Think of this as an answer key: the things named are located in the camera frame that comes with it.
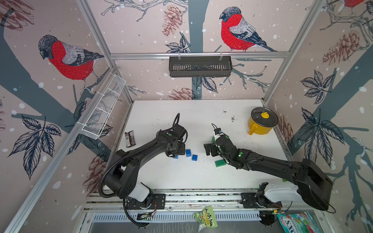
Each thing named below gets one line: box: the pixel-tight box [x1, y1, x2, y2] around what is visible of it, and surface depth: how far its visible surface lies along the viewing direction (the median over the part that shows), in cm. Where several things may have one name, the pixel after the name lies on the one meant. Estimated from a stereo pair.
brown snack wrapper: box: [124, 130, 136, 148], surface depth 100 cm
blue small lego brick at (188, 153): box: [185, 149, 192, 158], surface depth 90 cm
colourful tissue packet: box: [276, 211, 322, 233], surface depth 67 cm
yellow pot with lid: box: [248, 106, 279, 135], surface depth 96 cm
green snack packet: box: [193, 205, 219, 233], surface depth 70 cm
